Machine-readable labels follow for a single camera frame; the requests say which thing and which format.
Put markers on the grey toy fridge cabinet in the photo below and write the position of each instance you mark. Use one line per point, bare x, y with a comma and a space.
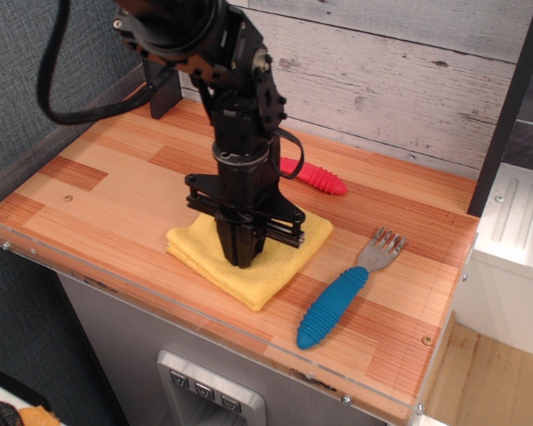
127, 340

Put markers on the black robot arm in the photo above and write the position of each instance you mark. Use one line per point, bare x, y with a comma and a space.
216, 44

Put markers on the blue handled fork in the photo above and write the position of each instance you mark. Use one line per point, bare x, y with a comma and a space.
327, 309

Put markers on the red handled spoon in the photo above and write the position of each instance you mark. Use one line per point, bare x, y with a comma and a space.
315, 176

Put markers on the dark right vertical post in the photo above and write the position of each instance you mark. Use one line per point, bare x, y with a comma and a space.
509, 112

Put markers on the dark vertical post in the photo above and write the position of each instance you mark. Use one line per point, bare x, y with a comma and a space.
167, 96
509, 112

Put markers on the black bag with orange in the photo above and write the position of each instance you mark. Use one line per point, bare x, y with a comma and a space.
21, 405

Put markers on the silver dispenser button panel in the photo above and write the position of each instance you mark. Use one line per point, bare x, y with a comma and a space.
199, 396

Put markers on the white toy sink counter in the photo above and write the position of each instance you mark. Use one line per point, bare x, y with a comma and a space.
495, 294

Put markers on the dark left vertical post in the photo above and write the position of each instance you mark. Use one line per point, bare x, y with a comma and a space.
167, 96

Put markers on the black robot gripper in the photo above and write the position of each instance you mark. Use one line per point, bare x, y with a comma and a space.
247, 204

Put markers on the yellow cloth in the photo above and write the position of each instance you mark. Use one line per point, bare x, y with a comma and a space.
198, 247

